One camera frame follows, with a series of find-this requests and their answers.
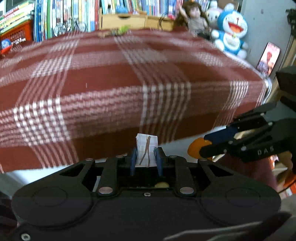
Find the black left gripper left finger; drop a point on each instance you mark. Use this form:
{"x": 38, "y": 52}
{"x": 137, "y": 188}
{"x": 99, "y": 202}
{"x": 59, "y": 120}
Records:
{"x": 116, "y": 172}

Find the blue Doraemon plush toy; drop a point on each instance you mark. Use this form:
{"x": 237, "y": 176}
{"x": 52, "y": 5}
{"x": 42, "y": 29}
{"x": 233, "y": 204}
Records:
{"x": 232, "y": 28}

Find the middle row of books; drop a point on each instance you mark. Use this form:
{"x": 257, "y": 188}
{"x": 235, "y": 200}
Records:
{"x": 125, "y": 7}

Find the smartphone with lit screen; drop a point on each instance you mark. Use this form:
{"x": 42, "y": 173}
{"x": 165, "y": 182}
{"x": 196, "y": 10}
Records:
{"x": 268, "y": 59}

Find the green crumpled wrapper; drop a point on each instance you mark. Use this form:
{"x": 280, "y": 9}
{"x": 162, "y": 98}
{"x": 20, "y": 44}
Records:
{"x": 120, "y": 31}

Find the miniature bicycle model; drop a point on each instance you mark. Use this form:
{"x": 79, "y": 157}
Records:
{"x": 69, "y": 26}

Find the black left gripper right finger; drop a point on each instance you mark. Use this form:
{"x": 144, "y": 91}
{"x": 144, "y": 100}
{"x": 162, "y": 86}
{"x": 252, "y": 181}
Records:
{"x": 175, "y": 171}

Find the red plastic crate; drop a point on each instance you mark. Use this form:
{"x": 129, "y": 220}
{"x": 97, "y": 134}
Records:
{"x": 20, "y": 33}

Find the left row of books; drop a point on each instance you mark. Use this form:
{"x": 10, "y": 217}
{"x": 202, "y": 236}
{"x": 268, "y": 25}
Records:
{"x": 47, "y": 14}

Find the stack of horizontal books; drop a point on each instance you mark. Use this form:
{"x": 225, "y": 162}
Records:
{"x": 17, "y": 15}

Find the row of books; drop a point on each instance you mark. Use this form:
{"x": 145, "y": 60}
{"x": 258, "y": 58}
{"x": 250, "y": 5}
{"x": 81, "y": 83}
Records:
{"x": 162, "y": 7}
{"x": 47, "y": 14}
{"x": 125, "y": 7}

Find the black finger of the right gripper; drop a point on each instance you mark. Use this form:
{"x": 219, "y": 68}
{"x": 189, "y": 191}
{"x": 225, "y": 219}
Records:
{"x": 223, "y": 139}

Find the wooden drawer organizer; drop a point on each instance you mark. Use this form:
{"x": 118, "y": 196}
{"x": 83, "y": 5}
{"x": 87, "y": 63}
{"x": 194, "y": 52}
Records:
{"x": 114, "y": 21}

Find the white pink bunny plush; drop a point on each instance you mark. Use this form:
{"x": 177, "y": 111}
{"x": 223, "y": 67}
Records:
{"x": 213, "y": 12}

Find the right row of books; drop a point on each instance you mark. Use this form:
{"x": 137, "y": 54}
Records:
{"x": 162, "y": 7}

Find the small white paper packet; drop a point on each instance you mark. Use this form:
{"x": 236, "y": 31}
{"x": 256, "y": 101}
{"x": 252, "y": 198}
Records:
{"x": 146, "y": 145}

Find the brown haired doll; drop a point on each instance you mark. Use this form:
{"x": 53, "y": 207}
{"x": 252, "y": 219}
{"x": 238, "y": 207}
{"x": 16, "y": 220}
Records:
{"x": 191, "y": 16}

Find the brown crumpled wrapper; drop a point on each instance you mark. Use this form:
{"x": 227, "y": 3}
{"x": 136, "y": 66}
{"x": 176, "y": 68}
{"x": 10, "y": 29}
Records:
{"x": 105, "y": 34}

